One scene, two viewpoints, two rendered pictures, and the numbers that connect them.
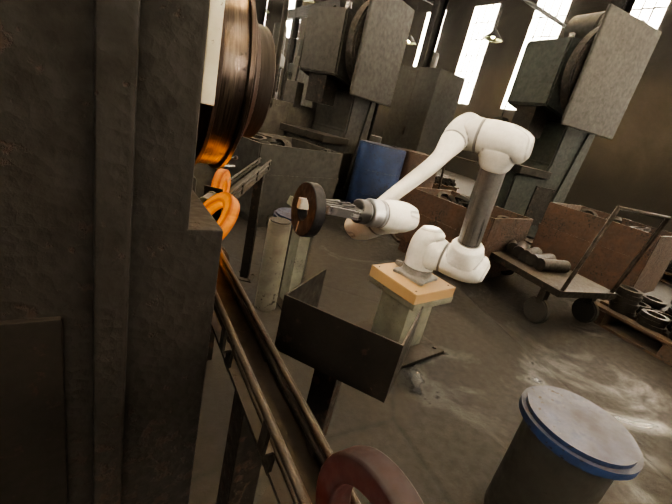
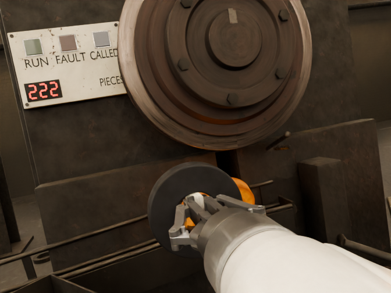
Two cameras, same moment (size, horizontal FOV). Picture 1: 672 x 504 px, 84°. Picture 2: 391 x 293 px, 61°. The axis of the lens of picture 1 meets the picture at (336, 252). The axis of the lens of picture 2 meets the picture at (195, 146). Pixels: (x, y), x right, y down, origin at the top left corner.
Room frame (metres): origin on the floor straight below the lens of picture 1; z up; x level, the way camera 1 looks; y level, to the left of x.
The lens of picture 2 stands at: (1.24, -0.38, 0.98)
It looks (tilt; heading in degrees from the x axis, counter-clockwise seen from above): 6 degrees down; 113
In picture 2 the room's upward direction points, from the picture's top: 10 degrees counter-clockwise
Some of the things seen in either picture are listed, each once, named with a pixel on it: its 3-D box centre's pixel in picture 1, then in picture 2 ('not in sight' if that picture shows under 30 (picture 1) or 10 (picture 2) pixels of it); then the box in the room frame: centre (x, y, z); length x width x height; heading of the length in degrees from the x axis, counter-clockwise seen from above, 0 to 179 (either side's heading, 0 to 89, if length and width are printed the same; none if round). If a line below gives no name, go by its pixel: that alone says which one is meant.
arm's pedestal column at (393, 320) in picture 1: (401, 316); not in sight; (1.83, -0.43, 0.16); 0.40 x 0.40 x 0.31; 42
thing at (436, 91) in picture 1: (412, 139); not in sight; (6.28, -0.77, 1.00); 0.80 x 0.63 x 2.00; 41
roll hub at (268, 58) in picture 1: (247, 82); (231, 41); (1.06, 0.34, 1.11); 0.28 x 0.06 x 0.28; 36
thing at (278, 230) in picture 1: (272, 265); not in sight; (1.86, 0.32, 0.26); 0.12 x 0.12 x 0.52
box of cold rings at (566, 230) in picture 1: (598, 250); not in sight; (4.02, -2.76, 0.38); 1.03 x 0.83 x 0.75; 39
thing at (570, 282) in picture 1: (541, 245); not in sight; (3.02, -1.63, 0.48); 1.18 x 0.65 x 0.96; 26
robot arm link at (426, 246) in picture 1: (427, 247); not in sight; (1.82, -0.44, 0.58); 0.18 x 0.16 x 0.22; 63
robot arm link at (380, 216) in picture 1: (372, 213); (253, 264); (1.15, -0.08, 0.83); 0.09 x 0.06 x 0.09; 36
